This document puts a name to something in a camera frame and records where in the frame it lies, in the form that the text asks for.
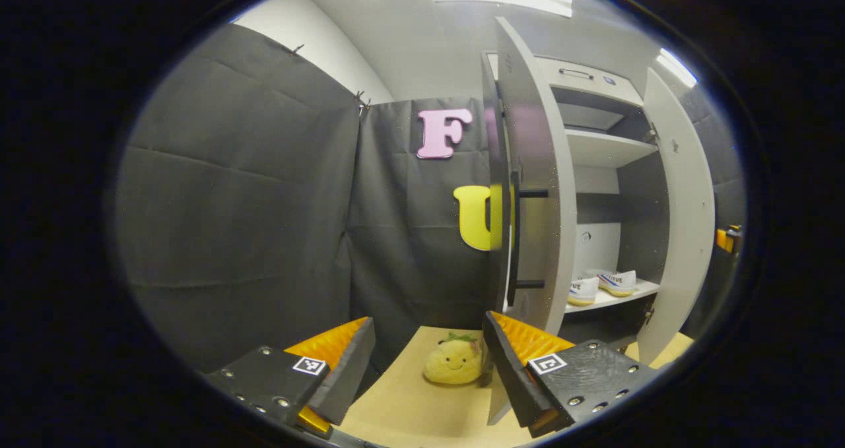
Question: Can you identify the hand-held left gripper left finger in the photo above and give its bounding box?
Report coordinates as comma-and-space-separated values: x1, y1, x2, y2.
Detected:
201, 316, 377, 440

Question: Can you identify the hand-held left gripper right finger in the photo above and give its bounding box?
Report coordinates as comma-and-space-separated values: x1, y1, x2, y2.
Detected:
482, 311, 661, 439

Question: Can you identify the grey shoe cabinet door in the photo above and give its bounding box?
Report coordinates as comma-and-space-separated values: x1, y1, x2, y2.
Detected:
637, 67, 717, 366
481, 16, 578, 426

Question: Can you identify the grey shoe cabinet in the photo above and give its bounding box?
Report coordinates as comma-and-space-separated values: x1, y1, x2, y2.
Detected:
481, 16, 717, 426

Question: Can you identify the white striped canvas shoe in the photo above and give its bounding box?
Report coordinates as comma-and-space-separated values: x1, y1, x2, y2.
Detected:
584, 269, 638, 298
568, 275, 600, 307

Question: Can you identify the grey cabinet shelf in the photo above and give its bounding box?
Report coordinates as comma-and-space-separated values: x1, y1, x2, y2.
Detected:
564, 128, 659, 168
564, 278, 661, 313

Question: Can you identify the grey cabinet drawer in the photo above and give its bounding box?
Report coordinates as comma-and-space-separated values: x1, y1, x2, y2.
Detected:
489, 52, 645, 107

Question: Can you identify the yellow smiling plush toy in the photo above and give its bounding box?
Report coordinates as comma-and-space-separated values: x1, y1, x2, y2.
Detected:
424, 331, 486, 387

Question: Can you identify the black backdrop cloth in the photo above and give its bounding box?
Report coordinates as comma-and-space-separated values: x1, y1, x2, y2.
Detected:
687, 85, 747, 323
116, 22, 512, 376

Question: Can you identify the small ceiling light panel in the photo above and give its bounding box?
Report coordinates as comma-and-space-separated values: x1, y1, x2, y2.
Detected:
656, 47, 698, 88

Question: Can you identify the black door handle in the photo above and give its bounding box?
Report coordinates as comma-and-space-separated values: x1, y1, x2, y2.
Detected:
508, 171, 550, 307

